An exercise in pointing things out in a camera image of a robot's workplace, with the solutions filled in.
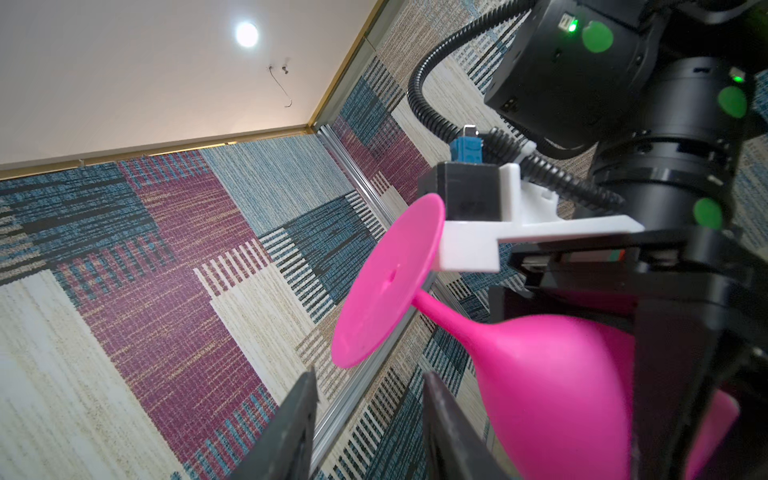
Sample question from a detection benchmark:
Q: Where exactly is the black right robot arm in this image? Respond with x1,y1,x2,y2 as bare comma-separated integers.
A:
408,1,767,479

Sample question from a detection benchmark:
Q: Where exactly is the pink wine glass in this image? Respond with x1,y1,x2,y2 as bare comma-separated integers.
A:
331,194,740,479

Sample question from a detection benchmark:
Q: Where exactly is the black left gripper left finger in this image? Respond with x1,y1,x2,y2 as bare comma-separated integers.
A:
230,369,318,480

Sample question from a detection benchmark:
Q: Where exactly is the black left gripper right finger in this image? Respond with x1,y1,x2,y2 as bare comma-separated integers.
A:
423,372,508,480

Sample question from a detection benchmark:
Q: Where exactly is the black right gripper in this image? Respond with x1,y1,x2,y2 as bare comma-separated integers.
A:
489,227,767,479

